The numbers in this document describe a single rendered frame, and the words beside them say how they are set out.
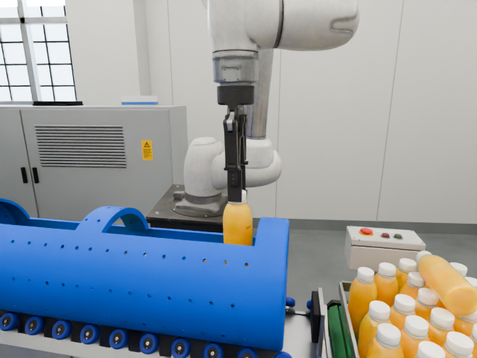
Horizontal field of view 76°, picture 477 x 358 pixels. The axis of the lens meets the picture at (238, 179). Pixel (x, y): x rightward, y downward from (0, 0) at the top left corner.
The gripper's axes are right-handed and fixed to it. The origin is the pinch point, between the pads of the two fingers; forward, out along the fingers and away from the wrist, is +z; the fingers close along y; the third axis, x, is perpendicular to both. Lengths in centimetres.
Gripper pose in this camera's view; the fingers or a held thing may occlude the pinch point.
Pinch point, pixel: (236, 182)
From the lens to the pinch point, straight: 65.9
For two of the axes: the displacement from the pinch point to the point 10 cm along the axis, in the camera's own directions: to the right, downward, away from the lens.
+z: 0.1, 9.7, 2.6
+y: -1.9, 2.5, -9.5
